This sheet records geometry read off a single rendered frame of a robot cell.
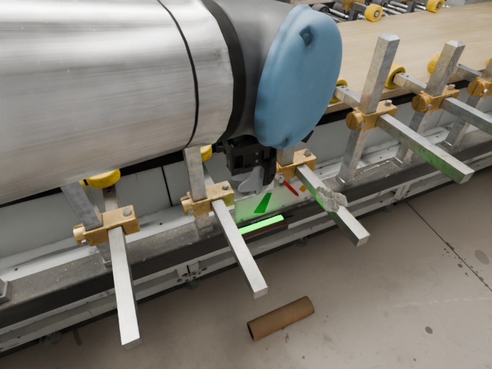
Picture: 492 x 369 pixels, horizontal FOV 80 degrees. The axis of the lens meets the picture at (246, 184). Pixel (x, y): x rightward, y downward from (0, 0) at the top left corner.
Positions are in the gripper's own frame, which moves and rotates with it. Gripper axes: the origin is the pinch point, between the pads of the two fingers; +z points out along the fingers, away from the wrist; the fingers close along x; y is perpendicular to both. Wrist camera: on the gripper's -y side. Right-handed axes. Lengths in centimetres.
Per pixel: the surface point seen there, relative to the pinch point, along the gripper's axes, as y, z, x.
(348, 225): -18.4, 11.9, 8.3
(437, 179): -142, 82, -35
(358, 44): -91, 8, -75
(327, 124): -47, 19, -36
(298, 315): -24, 91, -3
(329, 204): -17.8, 11.1, 2.0
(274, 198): -12.7, 22.0, -14.2
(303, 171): -19.3, 12.0, -11.5
